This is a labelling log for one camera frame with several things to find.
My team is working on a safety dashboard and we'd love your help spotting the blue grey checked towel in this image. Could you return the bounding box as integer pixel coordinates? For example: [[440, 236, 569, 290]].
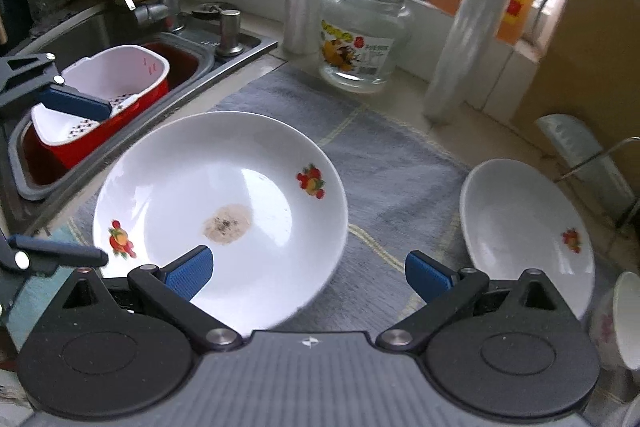
[[14, 63, 640, 427]]

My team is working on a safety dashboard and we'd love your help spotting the glass jar yellow lid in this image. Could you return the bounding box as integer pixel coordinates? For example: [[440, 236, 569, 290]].
[[319, 0, 411, 93]]

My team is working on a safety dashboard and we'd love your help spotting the wooden cutting board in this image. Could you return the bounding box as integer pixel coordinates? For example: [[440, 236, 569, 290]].
[[511, 0, 639, 154]]

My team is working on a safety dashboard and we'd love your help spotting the floral bowl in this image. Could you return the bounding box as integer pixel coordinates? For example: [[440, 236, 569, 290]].
[[589, 271, 639, 373]]

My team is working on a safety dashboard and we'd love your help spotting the steel sink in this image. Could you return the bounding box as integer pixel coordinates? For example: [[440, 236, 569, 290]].
[[1, 8, 278, 234]]

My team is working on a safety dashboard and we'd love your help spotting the wire knife stand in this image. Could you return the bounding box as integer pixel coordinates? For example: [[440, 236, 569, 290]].
[[555, 136, 639, 231]]

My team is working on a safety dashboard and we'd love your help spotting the white colander basket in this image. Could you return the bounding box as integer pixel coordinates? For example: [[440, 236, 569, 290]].
[[32, 44, 170, 148]]

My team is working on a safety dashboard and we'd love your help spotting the sink soap dispenser knob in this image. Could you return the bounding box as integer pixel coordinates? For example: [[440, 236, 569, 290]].
[[215, 9, 243, 58]]

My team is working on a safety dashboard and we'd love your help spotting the tall plastic wrap roll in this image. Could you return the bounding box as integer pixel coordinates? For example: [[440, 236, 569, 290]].
[[423, 0, 509, 124]]

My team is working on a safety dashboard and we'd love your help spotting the white plate with brown stain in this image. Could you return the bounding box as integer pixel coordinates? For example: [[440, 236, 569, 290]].
[[92, 110, 348, 335]]

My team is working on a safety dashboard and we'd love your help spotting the cleaver knife black handle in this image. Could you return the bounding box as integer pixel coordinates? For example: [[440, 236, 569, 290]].
[[536, 114, 639, 229]]

